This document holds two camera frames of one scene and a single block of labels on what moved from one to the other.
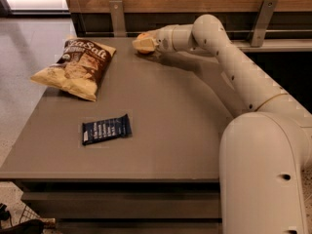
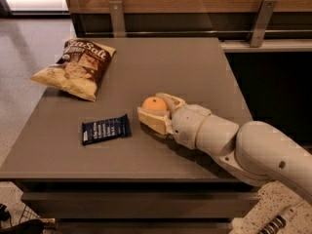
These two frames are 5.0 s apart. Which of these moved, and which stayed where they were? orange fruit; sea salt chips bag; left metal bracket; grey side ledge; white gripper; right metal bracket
Moved: orange fruit; white gripper
Stayed: sea salt chips bag; left metal bracket; grey side ledge; right metal bracket
